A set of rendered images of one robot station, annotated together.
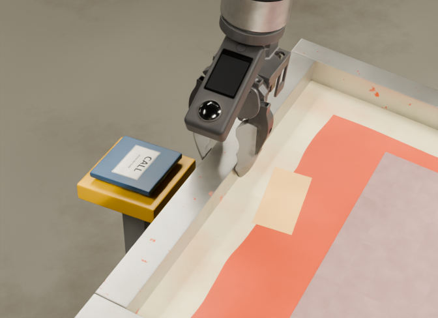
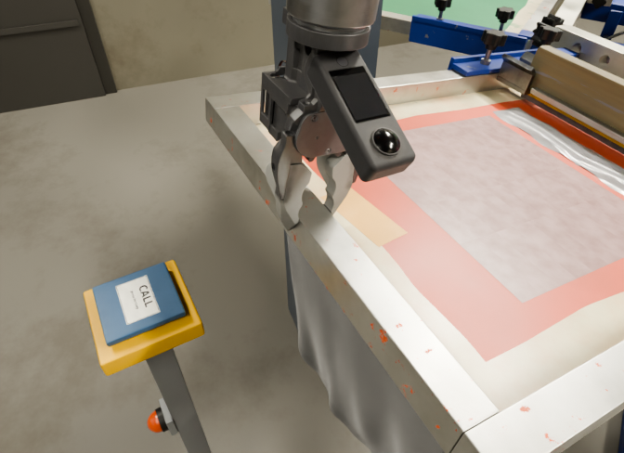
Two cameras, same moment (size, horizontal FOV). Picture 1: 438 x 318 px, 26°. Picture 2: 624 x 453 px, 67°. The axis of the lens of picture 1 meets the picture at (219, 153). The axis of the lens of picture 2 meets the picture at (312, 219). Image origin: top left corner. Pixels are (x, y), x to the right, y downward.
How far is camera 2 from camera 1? 0.82 m
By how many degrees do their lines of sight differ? 41
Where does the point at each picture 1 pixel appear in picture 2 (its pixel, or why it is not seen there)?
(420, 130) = not seen: hidden behind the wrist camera
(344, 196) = (381, 183)
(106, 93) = not seen: outside the picture
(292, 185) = (349, 200)
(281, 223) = (391, 230)
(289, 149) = not seen: hidden behind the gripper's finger
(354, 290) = (487, 234)
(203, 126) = (396, 161)
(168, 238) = (403, 311)
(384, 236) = (435, 188)
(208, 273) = (428, 312)
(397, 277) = (482, 206)
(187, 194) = (345, 262)
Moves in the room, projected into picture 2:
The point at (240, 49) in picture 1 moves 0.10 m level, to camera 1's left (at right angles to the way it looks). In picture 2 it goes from (344, 63) to (268, 114)
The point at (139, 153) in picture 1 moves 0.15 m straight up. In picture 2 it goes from (129, 290) to (94, 206)
